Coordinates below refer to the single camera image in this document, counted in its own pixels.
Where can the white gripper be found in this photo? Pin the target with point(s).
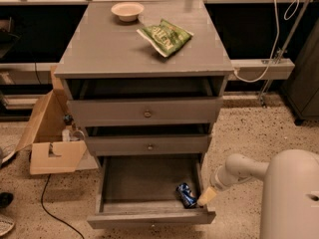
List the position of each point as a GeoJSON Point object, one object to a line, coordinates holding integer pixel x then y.
{"type": "Point", "coordinates": [217, 182]}

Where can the blue pepsi can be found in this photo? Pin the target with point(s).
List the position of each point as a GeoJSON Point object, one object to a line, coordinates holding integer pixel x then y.
{"type": "Point", "coordinates": [187, 199]}

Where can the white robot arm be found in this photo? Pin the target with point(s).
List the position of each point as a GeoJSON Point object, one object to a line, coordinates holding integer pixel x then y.
{"type": "Point", "coordinates": [289, 208]}

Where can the grey bottom drawer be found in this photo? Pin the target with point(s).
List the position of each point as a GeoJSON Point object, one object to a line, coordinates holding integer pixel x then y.
{"type": "Point", "coordinates": [141, 190]}

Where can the grey drawer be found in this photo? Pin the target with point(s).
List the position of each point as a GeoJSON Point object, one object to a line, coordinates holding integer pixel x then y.
{"type": "Point", "coordinates": [142, 101]}
{"type": "Point", "coordinates": [148, 139]}
{"type": "Point", "coordinates": [141, 190]}

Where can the grey middle drawer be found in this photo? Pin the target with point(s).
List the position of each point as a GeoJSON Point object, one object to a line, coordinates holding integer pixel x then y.
{"type": "Point", "coordinates": [148, 139]}

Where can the grey wooden drawer cabinet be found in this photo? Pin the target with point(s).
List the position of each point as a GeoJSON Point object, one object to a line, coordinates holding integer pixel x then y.
{"type": "Point", "coordinates": [106, 48]}

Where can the grey top drawer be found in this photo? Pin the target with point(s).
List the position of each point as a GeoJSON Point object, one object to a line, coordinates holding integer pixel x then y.
{"type": "Point", "coordinates": [142, 101]}

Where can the dark grey side cabinet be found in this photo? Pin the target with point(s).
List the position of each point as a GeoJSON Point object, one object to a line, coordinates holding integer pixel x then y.
{"type": "Point", "coordinates": [301, 90]}

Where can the open cardboard box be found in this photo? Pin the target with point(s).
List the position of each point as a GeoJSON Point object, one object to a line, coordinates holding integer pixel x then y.
{"type": "Point", "coordinates": [46, 134]}

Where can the green chip bag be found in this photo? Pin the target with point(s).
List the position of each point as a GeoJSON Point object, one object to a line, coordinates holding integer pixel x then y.
{"type": "Point", "coordinates": [166, 37]}

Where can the metal tripod pole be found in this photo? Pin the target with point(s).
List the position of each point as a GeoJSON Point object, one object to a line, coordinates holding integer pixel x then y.
{"type": "Point", "coordinates": [280, 53]}

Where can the white paper bowl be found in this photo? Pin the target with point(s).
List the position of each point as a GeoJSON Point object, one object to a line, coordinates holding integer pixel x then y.
{"type": "Point", "coordinates": [128, 11]}

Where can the black shoe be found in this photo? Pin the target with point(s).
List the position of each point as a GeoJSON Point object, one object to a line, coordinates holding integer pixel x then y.
{"type": "Point", "coordinates": [5, 199]}

